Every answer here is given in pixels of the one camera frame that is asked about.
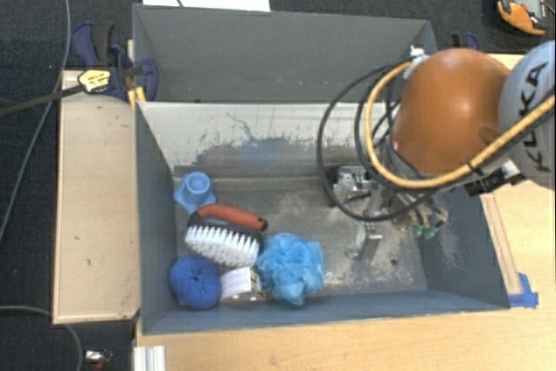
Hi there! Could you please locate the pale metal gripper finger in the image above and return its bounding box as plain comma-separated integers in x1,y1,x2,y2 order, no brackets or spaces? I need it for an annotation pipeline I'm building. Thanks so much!
362,232,384,262
345,225,369,262

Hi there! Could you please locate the light blue mesh bath pouf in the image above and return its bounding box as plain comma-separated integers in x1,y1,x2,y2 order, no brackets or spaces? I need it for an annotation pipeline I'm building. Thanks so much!
255,232,327,307

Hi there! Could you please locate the white small box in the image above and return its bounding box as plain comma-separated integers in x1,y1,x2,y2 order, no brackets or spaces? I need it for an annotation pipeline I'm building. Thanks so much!
220,266,268,301

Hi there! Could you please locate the grey metal bin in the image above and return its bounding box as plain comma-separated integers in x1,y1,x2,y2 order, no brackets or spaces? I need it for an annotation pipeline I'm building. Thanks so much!
131,3,512,336

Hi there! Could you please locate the light blue plastic cup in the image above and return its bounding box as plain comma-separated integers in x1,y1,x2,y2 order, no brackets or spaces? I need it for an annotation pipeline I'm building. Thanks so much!
173,171,217,215

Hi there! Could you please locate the pale wood board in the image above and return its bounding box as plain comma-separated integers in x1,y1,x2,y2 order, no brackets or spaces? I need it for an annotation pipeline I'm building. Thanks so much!
51,69,142,325

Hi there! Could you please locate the black cylinder on white bracket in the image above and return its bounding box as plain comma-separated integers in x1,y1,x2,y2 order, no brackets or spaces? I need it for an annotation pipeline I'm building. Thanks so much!
462,162,522,197

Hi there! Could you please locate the red-handled white scrub brush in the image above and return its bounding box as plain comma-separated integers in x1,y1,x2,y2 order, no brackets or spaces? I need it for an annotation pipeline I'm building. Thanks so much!
184,203,269,268

